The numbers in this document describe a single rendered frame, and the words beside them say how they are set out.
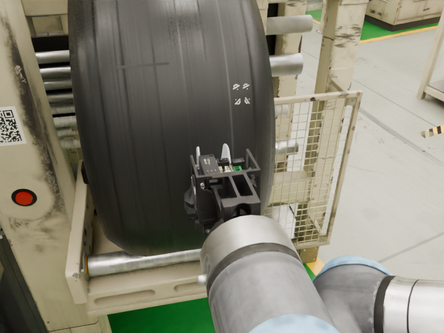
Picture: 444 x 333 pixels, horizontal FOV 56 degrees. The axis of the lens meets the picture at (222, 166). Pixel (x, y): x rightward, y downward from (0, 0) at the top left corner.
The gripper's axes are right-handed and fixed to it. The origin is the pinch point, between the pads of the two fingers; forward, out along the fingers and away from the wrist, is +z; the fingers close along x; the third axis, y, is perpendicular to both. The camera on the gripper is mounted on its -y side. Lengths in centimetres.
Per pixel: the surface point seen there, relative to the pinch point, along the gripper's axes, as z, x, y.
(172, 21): 9.8, 2.8, 18.7
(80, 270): 15.1, 24.2, -28.3
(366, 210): 121, -107, -110
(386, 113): 221, -175, -98
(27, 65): 24.7, 26.8, 10.4
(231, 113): 2.5, -3.9, 7.0
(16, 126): 21.1, 30.2, 0.9
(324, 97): 64, -47, -17
